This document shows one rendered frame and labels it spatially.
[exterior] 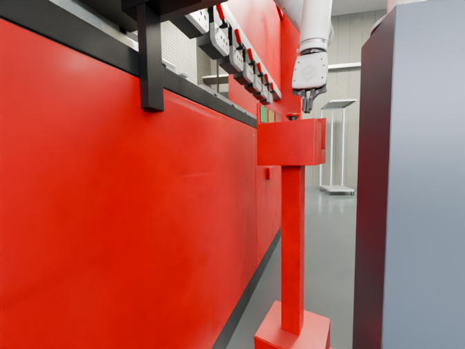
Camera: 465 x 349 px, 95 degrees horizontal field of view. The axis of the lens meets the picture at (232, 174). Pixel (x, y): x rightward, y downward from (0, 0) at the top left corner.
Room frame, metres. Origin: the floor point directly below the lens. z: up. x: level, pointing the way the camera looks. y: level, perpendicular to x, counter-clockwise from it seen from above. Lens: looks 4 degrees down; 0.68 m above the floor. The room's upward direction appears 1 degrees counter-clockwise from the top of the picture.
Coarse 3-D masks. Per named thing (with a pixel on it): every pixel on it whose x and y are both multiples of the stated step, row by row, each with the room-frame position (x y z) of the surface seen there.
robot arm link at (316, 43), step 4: (308, 40) 0.66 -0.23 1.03; (312, 40) 0.65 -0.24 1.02; (316, 40) 0.65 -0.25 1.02; (320, 40) 0.65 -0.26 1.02; (324, 40) 0.65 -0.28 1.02; (300, 44) 0.68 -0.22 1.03; (304, 44) 0.67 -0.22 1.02; (308, 44) 0.66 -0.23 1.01; (312, 44) 0.65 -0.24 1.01; (316, 44) 0.65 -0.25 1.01; (320, 44) 0.65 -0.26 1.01; (324, 44) 0.65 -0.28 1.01; (300, 48) 0.68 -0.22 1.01; (304, 48) 0.67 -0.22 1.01; (308, 48) 0.66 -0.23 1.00; (312, 48) 0.66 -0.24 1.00; (316, 48) 0.66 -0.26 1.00; (320, 48) 0.66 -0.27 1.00; (324, 48) 0.66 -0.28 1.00; (300, 52) 0.69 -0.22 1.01
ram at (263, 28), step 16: (240, 0) 1.22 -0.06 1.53; (256, 0) 1.51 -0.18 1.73; (272, 0) 1.99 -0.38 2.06; (240, 16) 1.22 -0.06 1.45; (256, 16) 1.51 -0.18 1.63; (272, 16) 1.99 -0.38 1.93; (256, 32) 1.51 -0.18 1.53; (272, 32) 1.99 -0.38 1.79; (256, 48) 1.51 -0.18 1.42; (272, 48) 1.99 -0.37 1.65; (272, 64) 1.99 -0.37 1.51
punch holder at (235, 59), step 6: (228, 30) 1.11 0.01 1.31; (228, 36) 1.11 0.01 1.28; (234, 36) 1.12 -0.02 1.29; (234, 42) 1.12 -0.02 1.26; (234, 48) 1.11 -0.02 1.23; (228, 54) 1.11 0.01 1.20; (234, 54) 1.11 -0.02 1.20; (240, 54) 1.20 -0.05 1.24; (222, 60) 1.13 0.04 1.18; (228, 60) 1.11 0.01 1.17; (234, 60) 1.11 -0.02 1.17; (240, 60) 1.19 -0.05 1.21; (222, 66) 1.16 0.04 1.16; (228, 66) 1.16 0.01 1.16; (234, 66) 1.16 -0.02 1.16; (240, 66) 1.19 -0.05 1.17; (228, 72) 1.23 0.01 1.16; (234, 72) 1.23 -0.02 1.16
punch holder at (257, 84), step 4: (256, 64) 1.50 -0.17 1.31; (256, 68) 1.50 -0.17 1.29; (256, 72) 1.50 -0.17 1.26; (256, 76) 1.48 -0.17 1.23; (256, 80) 1.48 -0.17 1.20; (260, 80) 1.58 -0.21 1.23; (244, 84) 1.50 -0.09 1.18; (248, 84) 1.49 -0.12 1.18; (252, 84) 1.48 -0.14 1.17; (256, 84) 1.48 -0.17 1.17; (260, 84) 1.59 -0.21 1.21; (244, 88) 1.51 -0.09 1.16; (248, 88) 1.51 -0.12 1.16; (252, 88) 1.51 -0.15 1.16; (256, 88) 1.52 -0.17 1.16; (260, 88) 1.59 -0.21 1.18; (252, 92) 1.61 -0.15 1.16; (256, 92) 1.61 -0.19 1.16
